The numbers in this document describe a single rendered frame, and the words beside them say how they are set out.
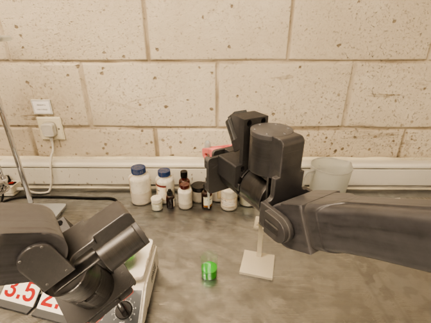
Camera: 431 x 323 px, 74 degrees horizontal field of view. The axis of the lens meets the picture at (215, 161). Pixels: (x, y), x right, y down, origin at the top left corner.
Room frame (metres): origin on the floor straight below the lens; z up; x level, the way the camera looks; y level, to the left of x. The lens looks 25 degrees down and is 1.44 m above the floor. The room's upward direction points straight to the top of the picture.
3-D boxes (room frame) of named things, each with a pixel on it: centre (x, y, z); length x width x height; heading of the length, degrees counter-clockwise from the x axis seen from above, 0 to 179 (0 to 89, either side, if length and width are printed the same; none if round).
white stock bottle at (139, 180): (0.85, 0.26, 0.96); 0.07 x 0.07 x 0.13
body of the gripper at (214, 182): (0.42, -0.04, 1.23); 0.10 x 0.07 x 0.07; 121
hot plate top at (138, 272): (0.48, 0.21, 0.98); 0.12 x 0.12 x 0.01; 1
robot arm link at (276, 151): (0.33, -0.09, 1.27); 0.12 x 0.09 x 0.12; 30
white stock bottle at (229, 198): (0.81, -0.05, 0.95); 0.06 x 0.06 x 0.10
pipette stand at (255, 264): (0.55, -0.11, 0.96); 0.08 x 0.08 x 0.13; 75
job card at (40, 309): (0.42, 0.33, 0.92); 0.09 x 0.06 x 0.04; 76
